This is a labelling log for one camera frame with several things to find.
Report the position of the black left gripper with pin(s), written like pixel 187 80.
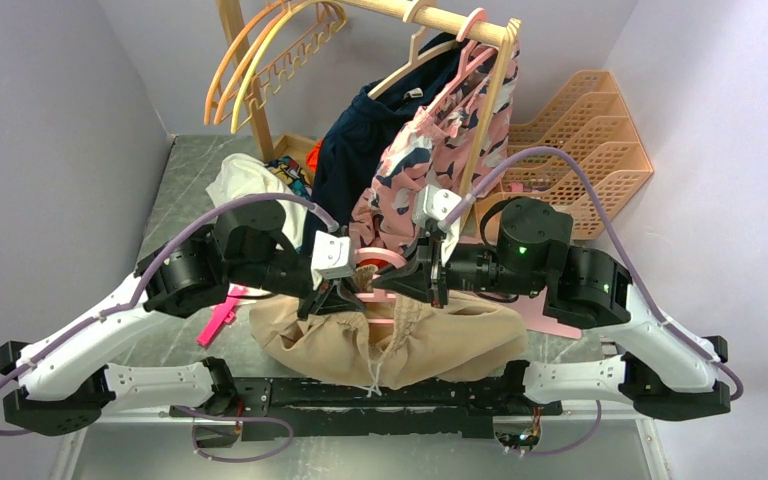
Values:
pixel 331 297

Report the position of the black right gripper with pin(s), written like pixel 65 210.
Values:
pixel 424 278

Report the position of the pink notched hanger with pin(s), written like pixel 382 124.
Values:
pixel 376 295

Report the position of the beige drawstring shorts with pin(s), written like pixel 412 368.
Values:
pixel 392 344

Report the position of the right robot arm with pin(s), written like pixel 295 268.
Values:
pixel 663 372

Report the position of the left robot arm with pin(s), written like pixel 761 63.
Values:
pixel 68 380

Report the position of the cream hanger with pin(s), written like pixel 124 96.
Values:
pixel 416 58

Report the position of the pink hanger with garment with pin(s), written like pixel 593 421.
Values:
pixel 466 65

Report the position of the orange hanger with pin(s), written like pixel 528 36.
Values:
pixel 236 30

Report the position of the yellow hanger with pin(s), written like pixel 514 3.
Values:
pixel 231 88

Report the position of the peach notched hanger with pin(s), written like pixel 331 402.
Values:
pixel 262 79

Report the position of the pink clothes clip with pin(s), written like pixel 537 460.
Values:
pixel 222 314

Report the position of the pink shark print garment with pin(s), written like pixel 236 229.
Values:
pixel 434 149

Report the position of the colourful patterned garment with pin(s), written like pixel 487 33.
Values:
pixel 294 175

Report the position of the orange mesh garment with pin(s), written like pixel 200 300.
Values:
pixel 312 157

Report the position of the white garment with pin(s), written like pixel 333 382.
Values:
pixel 241 175

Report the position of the navy blue hanging garment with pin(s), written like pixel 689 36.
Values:
pixel 352 148

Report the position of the wooden clothes rack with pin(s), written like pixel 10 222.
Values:
pixel 452 86

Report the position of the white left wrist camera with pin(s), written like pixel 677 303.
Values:
pixel 332 257

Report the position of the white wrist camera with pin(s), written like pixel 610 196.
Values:
pixel 435 204
pixel 332 257

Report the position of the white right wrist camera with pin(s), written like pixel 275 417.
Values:
pixel 435 204

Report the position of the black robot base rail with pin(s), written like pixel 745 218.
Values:
pixel 269 405

